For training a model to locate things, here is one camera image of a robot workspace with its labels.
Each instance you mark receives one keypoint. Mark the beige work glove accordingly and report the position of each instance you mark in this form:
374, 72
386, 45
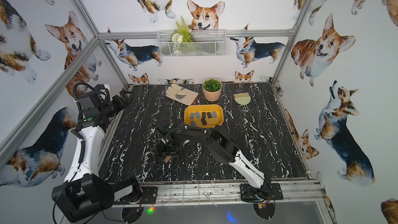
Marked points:
181, 94

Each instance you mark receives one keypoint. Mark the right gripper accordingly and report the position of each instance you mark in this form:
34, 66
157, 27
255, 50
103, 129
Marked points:
161, 151

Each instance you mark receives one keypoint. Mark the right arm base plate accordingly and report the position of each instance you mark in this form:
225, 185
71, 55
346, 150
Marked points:
250, 194

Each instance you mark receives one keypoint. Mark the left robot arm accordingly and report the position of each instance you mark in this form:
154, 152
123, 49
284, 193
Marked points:
84, 193

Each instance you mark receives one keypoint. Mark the aluminium front rail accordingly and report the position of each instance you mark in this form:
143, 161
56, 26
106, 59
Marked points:
224, 192

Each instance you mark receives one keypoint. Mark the pink pot green plant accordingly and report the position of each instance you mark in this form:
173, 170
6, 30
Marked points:
212, 89

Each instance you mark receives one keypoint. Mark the yellow storage box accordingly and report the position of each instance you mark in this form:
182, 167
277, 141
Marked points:
211, 122

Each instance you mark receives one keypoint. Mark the orange white eraser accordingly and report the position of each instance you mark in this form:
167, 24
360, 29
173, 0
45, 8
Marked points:
167, 159

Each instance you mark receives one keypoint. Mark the artificial fern and flower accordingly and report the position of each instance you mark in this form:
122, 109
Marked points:
182, 38

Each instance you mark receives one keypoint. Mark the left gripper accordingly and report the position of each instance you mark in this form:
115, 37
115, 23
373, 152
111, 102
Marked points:
123, 100

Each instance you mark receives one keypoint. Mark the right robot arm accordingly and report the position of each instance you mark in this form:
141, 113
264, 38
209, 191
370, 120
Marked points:
223, 148

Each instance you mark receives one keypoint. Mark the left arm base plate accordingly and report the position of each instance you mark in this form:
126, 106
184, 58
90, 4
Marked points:
146, 195

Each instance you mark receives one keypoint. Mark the white wire wall basket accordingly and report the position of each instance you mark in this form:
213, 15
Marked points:
205, 43

